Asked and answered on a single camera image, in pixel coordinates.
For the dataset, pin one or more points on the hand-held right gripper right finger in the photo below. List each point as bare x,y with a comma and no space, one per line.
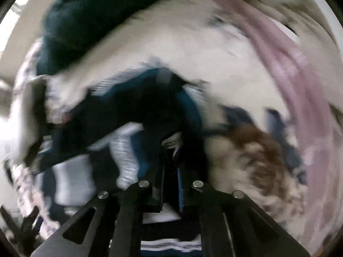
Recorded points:
187,192

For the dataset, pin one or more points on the dark teal fuzzy cloth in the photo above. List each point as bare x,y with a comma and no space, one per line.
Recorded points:
88,18

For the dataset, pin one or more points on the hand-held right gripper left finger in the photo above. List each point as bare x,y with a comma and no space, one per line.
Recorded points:
155,192

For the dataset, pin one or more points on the cream brown printed fleece blanket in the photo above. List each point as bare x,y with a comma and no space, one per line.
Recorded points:
214,72

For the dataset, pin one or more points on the navy white striped garment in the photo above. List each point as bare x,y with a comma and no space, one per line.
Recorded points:
150,107

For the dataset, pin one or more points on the pink white patterned cloth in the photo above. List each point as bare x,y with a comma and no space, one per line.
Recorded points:
26,91

